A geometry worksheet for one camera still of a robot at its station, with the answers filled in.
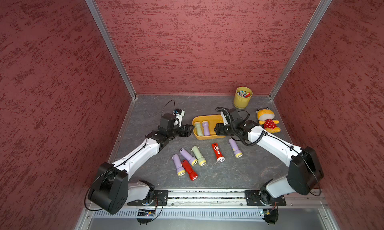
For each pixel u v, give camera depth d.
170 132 0.67
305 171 0.42
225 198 0.76
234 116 0.66
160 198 0.75
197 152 0.87
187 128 0.75
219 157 0.85
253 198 0.74
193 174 0.80
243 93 1.08
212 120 1.04
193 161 0.83
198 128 0.97
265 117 1.01
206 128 0.97
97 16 0.77
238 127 0.62
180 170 0.81
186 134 0.74
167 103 1.18
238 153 0.87
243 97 1.03
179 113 0.74
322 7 0.74
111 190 0.40
